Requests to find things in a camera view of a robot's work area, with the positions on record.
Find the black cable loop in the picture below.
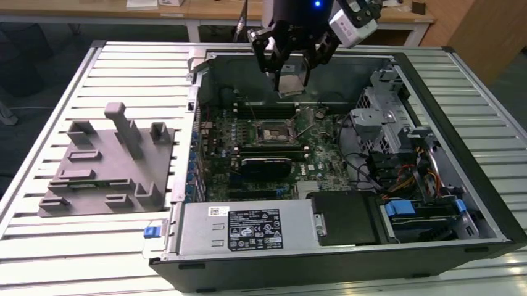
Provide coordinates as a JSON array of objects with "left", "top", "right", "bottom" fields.
[{"left": 336, "top": 115, "right": 388, "bottom": 194}]

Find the wooden desk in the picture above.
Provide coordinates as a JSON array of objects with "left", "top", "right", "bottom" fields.
[{"left": 0, "top": 0, "right": 437, "bottom": 47}]

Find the black expansion slot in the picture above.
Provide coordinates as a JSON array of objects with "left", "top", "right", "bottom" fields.
[{"left": 225, "top": 188, "right": 289, "bottom": 200}]

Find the green motherboard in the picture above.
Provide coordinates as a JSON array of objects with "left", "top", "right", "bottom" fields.
[{"left": 192, "top": 101, "right": 373, "bottom": 201}]

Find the metal drive cage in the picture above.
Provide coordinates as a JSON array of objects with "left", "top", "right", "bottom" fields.
[{"left": 348, "top": 69, "right": 417, "bottom": 155}]

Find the silver finned heatsink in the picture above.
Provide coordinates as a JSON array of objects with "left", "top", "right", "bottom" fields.
[{"left": 296, "top": 181, "right": 323, "bottom": 195}]

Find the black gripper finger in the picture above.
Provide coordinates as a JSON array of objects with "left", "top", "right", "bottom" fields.
[
  {"left": 248, "top": 20, "right": 289, "bottom": 93},
  {"left": 303, "top": 32, "right": 341, "bottom": 87}
]

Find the pale grey furniture foot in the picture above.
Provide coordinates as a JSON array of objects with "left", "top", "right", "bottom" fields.
[{"left": 0, "top": 100, "right": 18, "bottom": 126}]

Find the hard disk in blue carrier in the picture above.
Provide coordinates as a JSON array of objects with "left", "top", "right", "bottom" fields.
[{"left": 381, "top": 199, "right": 464, "bottom": 244}]

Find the black PC case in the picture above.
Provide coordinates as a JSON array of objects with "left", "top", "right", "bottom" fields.
[{"left": 141, "top": 47, "right": 527, "bottom": 294}]

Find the coloured power wire bundle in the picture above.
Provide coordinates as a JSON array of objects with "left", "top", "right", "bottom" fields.
[{"left": 380, "top": 146, "right": 444, "bottom": 200}]

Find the white paper sheet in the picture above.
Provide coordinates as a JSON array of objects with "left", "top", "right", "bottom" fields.
[{"left": 125, "top": 0, "right": 160, "bottom": 10}]

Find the green RAM stick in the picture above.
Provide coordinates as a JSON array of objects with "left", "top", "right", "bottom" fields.
[{"left": 68, "top": 180, "right": 132, "bottom": 188}]

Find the black graphics card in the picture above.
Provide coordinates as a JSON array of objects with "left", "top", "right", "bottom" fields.
[{"left": 240, "top": 156, "right": 292, "bottom": 180}]

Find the black plastic shroud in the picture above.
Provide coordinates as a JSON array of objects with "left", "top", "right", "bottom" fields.
[{"left": 307, "top": 190, "right": 391, "bottom": 247}]

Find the silver power supply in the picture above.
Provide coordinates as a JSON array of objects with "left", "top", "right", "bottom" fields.
[{"left": 174, "top": 199, "right": 321, "bottom": 257}]

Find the silver CPU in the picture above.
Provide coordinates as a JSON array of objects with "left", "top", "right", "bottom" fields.
[{"left": 276, "top": 63, "right": 307, "bottom": 99}]

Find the hanging cable with metal plug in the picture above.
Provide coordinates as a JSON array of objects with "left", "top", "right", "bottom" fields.
[{"left": 232, "top": 0, "right": 250, "bottom": 43}]

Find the CPU socket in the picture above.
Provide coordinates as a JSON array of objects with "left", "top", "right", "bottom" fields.
[{"left": 253, "top": 118, "right": 297, "bottom": 146}]

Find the black office chair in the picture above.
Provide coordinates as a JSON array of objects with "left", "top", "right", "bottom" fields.
[{"left": 0, "top": 21, "right": 57, "bottom": 99}]

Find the grey parts rack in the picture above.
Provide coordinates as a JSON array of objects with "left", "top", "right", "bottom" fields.
[{"left": 36, "top": 102, "right": 182, "bottom": 218}]

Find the wooden cabinet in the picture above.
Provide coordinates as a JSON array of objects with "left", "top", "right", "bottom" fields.
[{"left": 419, "top": 0, "right": 527, "bottom": 86}]

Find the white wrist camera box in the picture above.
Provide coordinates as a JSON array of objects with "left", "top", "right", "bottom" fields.
[{"left": 327, "top": 0, "right": 380, "bottom": 49}]

